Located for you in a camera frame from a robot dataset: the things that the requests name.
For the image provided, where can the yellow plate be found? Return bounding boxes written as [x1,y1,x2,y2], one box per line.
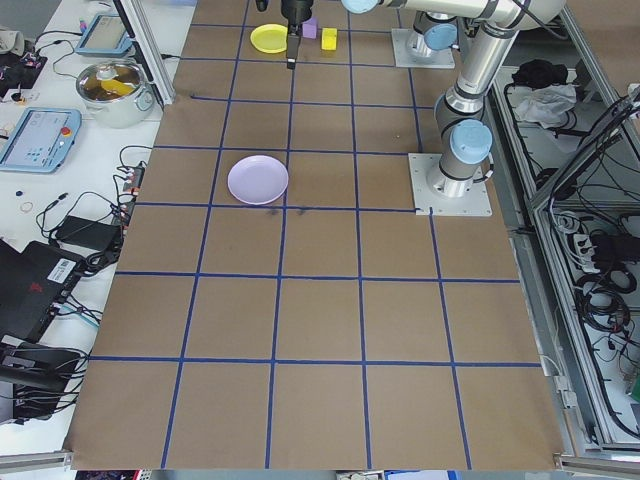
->
[249,23,290,54]

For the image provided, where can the purple plate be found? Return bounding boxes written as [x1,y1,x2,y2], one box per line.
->
[227,154,290,206]

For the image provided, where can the blue teach pendant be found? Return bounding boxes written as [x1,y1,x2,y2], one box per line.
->
[75,13,135,57]
[0,107,83,175]

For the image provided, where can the steel cooking pot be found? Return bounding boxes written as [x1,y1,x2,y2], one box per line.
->
[74,59,155,130]

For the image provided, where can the glass pot lid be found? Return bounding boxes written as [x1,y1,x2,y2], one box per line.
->
[75,60,146,101]

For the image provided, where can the black power strip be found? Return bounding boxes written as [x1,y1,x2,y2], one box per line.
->
[113,162,147,226]

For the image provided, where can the white side table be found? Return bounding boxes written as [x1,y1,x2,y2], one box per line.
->
[0,0,199,431]

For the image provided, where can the black cloth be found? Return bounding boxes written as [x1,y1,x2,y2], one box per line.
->
[512,58,571,89]

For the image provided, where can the white cloth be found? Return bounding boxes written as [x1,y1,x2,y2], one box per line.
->
[514,82,581,129]

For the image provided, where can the black power brick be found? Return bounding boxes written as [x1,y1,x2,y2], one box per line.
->
[52,214,124,251]

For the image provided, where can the white power strip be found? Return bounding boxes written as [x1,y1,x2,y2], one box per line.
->
[554,212,601,274]

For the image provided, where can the black laptop with white label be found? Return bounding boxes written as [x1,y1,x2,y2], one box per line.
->
[0,239,86,346]

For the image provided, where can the black power adapter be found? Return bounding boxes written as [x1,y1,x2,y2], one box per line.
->
[592,232,634,261]

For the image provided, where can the black computer box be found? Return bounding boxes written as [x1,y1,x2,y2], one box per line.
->
[0,344,89,426]

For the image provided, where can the aluminium profile bar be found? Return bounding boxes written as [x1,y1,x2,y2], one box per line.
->
[552,452,640,476]
[0,448,75,474]

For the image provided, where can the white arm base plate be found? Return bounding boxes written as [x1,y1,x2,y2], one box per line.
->
[390,28,457,69]
[407,152,494,219]

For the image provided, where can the aluminium profile post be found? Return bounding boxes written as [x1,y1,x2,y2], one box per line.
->
[112,0,174,105]

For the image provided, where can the metal bar frame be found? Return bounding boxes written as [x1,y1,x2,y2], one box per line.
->
[487,0,640,461]

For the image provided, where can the black cable coil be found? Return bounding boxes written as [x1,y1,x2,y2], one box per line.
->
[574,269,634,331]

